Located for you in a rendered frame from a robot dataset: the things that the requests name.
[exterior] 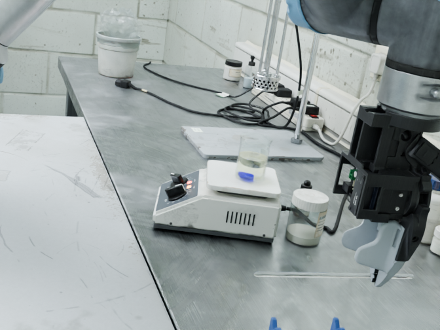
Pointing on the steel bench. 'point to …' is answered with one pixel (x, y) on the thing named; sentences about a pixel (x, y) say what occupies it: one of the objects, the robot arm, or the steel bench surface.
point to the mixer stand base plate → (284, 140)
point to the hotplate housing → (222, 214)
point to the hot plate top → (216, 167)
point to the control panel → (184, 188)
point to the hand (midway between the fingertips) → (383, 274)
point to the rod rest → (281, 329)
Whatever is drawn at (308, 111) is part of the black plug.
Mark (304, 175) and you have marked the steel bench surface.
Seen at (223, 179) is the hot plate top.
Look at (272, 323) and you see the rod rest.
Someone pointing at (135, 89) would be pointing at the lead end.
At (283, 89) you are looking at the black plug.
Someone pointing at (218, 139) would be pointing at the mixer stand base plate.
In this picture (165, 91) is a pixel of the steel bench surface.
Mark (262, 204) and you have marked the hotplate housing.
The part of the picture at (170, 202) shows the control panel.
